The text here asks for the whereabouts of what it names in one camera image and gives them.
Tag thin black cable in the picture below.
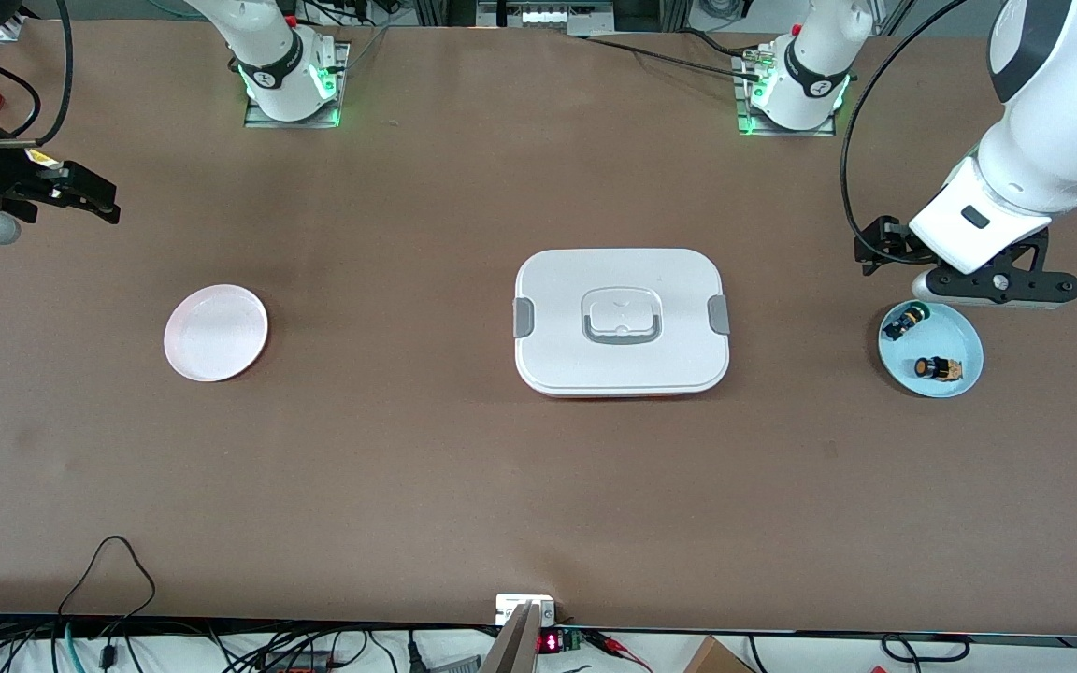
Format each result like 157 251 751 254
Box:
880 633 971 668

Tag white lidded container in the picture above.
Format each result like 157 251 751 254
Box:
512 248 732 399

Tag brown cardboard box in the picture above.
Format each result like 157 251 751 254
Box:
683 636 754 673

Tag black base power cable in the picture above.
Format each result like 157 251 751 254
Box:
583 34 766 81

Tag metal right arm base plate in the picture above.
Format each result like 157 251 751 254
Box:
244 42 351 129

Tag grey metal bar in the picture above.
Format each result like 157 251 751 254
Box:
481 603 541 673

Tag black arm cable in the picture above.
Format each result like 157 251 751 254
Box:
0 0 74 150
840 0 971 258

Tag green button switch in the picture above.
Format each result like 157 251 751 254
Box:
883 304 932 341

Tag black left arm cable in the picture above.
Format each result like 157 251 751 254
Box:
840 0 971 258

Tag light blue round plate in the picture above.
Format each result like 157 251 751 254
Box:
878 299 984 399

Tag red black clip leads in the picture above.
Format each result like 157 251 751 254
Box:
585 630 653 673

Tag aluminium profile frame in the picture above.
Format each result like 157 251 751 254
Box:
412 0 691 36

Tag black looped cable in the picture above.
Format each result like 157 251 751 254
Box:
57 535 157 637

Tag pink round plate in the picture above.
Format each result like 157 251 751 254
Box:
164 284 269 383

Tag white power strip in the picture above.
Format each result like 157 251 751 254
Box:
478 0 616 29

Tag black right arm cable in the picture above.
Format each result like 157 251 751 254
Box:
0 0 74 150

